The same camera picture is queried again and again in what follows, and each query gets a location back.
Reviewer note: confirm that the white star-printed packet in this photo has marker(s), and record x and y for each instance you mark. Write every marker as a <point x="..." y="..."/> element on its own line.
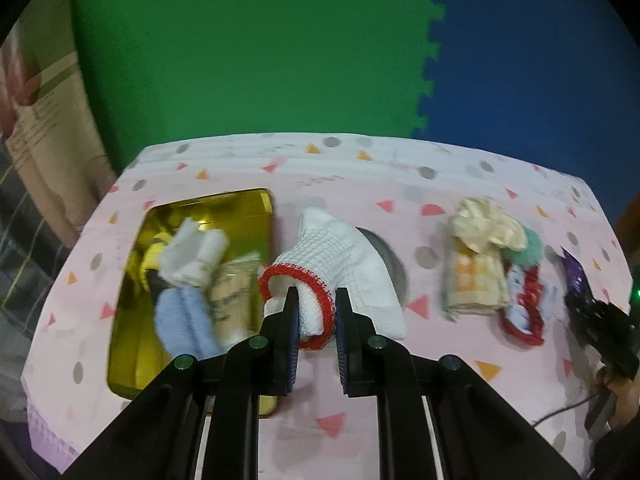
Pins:
<point x="517" y="290"/>

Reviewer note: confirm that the steel bowl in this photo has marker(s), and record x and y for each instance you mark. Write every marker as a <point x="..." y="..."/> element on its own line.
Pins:
<point x="395" y="270"/>

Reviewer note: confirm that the white printed cloth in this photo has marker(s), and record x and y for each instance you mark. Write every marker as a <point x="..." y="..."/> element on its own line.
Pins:
<point x="192" y="257"/>

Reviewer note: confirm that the gold tin box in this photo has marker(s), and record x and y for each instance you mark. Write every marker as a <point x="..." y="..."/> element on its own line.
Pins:
<point x="130" y="350"/>

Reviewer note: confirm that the red white star cloth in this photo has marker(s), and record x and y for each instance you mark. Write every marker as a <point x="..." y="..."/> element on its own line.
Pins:
<point x="535" y="325"/>

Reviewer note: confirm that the green foam mat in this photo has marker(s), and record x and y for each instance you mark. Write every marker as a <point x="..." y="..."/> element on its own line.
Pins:
<point x="250" y="60"/>

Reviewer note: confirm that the blue foam mat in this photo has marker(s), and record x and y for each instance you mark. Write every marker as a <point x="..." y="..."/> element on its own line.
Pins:
<point x="525" y="60"/>

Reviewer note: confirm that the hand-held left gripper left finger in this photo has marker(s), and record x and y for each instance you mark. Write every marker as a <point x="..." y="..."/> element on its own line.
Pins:
<point x="290" y="345"/>

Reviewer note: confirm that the purple packet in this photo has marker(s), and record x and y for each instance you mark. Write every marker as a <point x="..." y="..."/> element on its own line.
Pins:
<point x="575" y="275"/>

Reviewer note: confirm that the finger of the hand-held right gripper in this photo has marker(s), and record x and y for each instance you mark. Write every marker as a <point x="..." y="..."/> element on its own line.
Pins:
<point x="582" y="315"/>

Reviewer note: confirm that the yellow and orange towel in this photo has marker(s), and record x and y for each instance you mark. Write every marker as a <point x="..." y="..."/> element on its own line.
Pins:
<point x="472" y="280"/>

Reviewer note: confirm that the yellow and black cloth bundle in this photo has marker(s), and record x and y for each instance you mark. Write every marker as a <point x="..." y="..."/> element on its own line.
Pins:
<point x="152" y="255"/>

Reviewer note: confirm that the light blue towel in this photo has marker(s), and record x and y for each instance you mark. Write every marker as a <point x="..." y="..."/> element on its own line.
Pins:
<point x="185" y="320"/>

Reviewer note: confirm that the grey plaid cloth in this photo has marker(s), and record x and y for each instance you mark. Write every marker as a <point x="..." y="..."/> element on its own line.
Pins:
<point x="25" y="260"/>

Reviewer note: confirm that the white knit cloth red trim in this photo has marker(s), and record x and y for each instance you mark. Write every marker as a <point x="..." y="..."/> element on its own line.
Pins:
<point x="340" y="260"/>

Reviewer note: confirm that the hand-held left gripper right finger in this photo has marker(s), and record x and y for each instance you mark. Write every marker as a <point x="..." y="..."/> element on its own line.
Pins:
<point x="345" y="345"/>

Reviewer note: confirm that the pink patterned tablecloth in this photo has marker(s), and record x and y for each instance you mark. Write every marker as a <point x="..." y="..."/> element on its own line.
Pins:
<point x="350" y="185"/>

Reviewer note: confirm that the wall poster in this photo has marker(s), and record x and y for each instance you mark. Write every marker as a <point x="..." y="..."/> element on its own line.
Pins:
<point x="50" y="135"/>

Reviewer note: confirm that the person's right hand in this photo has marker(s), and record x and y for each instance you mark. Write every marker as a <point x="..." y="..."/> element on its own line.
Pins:
<point x="625" y="400"/>

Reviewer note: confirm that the wooden furniture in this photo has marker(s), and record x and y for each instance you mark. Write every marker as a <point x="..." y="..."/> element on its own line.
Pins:
<point x="629" y="230"/>

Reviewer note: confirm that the green scrunchie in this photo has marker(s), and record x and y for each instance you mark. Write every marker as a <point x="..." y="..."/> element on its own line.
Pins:
<point x="530" y="250"/>

